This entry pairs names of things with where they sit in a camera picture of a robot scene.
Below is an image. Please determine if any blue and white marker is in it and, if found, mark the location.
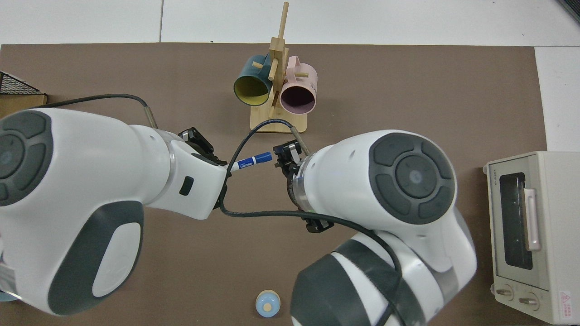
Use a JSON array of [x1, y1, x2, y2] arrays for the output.
[[227, 152, 273, 173]]

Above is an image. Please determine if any pink cup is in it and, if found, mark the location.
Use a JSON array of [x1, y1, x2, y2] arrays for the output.
[[280, 56, 318, 115]]

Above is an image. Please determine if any dark teal cup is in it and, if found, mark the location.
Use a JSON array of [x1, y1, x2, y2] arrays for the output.
[[233, 53, 274, 107]]

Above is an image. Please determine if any wooden cup stand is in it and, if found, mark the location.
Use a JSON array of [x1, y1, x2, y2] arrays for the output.
[[250, 2, 308, 134]]

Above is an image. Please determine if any brown table cloth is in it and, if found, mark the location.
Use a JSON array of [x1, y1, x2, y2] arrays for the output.
[[0, 43, 547, 326]]

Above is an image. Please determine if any small blue round bell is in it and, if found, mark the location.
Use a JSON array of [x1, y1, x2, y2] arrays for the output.
[[255, 290, 281, 318]]

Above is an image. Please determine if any pale toaster oven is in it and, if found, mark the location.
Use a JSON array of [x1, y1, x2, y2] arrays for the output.
[[483, 151, 580, 325]]

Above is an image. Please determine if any black ribbed object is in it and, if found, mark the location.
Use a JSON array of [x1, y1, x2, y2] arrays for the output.
[[556, 0, 580, 24]]

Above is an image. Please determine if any wire basket with wooden floor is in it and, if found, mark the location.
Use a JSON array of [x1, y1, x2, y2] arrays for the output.
[[0, 71, 48, 120]]

